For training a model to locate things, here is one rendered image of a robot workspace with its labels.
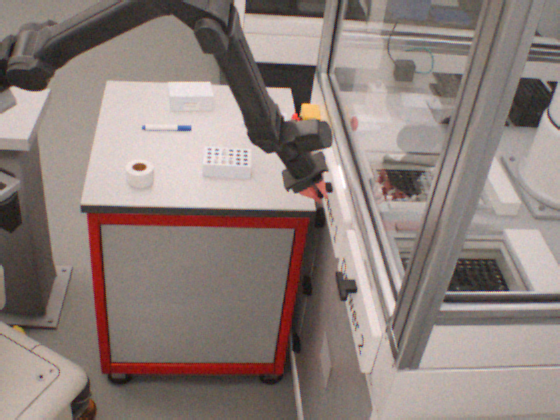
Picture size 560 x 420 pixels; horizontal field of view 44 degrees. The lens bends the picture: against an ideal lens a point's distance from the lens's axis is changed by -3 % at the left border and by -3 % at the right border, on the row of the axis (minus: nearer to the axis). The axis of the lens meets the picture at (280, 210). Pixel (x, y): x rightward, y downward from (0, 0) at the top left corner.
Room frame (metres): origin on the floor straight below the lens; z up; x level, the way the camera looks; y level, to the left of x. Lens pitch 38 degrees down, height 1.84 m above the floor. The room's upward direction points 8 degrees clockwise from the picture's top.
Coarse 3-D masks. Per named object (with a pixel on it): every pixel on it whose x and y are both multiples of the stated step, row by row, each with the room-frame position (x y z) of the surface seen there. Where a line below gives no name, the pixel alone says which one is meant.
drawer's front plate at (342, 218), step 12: (336, 168) 1.34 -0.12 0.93; (336, 180) 1.29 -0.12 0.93; (336, 192) 1.25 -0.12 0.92; (324, 204) 1.33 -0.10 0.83; (336, 204) 1.23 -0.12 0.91; (336, 216) 1.21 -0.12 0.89; (348, 216) 1.17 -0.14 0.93; (348, 228) 1.15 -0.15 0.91; (336, 240) 1.18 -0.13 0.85; (336, 252) 1.16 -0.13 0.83
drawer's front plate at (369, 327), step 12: (348, 240) 1.09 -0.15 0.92; (348, 252) 1.08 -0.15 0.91; (348, 264) 1.06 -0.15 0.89; (360, 264) 1.02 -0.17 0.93; (348, 276) 1.04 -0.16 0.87; (360, 276) 0.99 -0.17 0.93; (360, 288) 0.96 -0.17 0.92; (348, 300) 1.01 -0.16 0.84; (360, 300) 0.94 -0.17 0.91; (372, 300) 0.93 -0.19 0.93; (348, 312) 0.99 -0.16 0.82; (360, 312) 0.93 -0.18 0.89; (372, 312) 0.90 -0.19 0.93; (360, 324) 0.91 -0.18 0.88; (372, 324) 0.87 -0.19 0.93; (360, 336) 0.89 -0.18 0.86; (372, 336) 0.84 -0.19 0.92; (360, 348) 0.88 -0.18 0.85; (372, 348) 0.84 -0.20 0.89; (360, 360) 0.86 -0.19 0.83; (372, 360) 0.84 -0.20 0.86
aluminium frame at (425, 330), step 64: (512, 0) 0.76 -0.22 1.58; (320, 64) 1.71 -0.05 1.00; (512, 64) 0.76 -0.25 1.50; (448, 128) 0.83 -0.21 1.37; (448, 192) 0.78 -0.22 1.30; (384, 256) 0.97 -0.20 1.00; (448, 256) 0.76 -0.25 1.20; (384, 320) 0.85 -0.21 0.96; (448, 320) 0.77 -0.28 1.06; (512, 320) 0.79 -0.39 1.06
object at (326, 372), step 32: (320, 224) 1.42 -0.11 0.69; (320, 256) 1.40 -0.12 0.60; (320, 288) 1.34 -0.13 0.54; (320, 320) 1.28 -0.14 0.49; (320, 352) 1.21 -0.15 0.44; (352, 352) 1.00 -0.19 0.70; (320, 384) 1.16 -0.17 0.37; (352, 384) 0.95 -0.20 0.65; (320, 416) 1.10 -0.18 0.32; (352, 416) 0.90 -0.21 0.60; (480, 416) 0.80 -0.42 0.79; (512, 416) 0.81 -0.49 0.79; (544, 416) 0.82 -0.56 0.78
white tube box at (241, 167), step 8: (208, 152) 1.53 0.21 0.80; (216, 152) 1.53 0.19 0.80; (232, 152) 1.54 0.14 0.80; (240, 152) 1.55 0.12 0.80; (248, 152) 1.55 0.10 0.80; (208, 160) 1.49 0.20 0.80; (240, 160) 1.51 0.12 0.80; (248, 160) 1.51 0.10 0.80; (208, 168) 1.47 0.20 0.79; (216, 168) 1.47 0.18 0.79; (224, 168) 1.47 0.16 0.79; (232, 168) 1.48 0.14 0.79; (240, 168) 1.48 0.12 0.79; (248, 168) 1.48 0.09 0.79; (208, 176) 1.47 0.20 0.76; (216, 176) 1.47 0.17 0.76; (224, 176) 1.47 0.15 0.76; (232, 176) 1.48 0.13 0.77; (240, 176) 1.48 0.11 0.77; (248, 176) 1.48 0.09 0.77
